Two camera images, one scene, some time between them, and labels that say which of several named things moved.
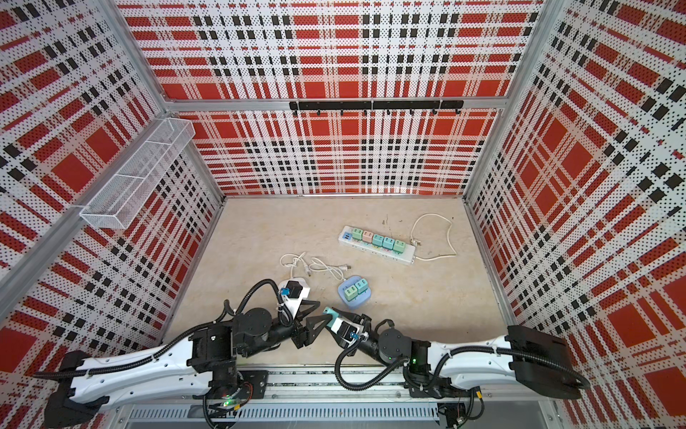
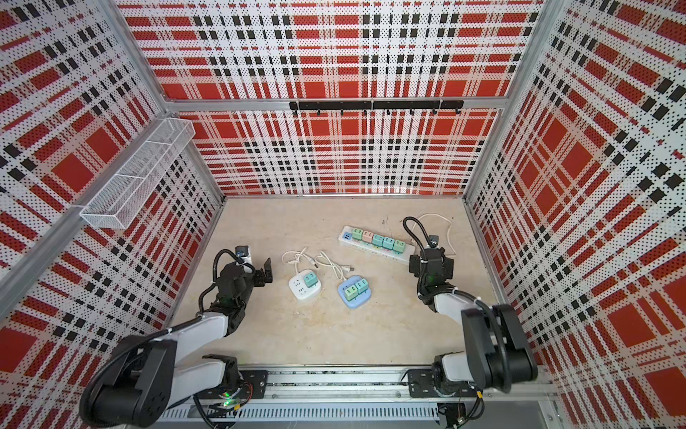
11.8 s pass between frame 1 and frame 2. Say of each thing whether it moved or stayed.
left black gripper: moved
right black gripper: moved
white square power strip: moved
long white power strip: stayed
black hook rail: stayed
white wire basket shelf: stayed
